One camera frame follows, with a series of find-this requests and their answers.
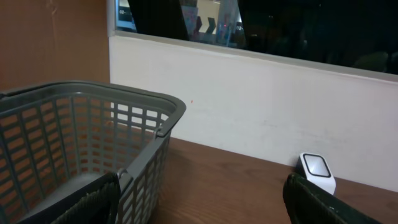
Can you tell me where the grey plastic shopping basket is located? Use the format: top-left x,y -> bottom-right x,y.
1,81 -> 186,223

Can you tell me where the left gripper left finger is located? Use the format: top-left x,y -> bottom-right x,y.
18,172 -> 121,224

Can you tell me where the painted cardboard panel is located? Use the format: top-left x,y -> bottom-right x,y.
1,0 -> 110,90

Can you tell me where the white barcode scanner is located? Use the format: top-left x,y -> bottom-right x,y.
295,152 -> 336,195

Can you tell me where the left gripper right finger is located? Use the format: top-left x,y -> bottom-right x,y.
283,173 -> 378,224

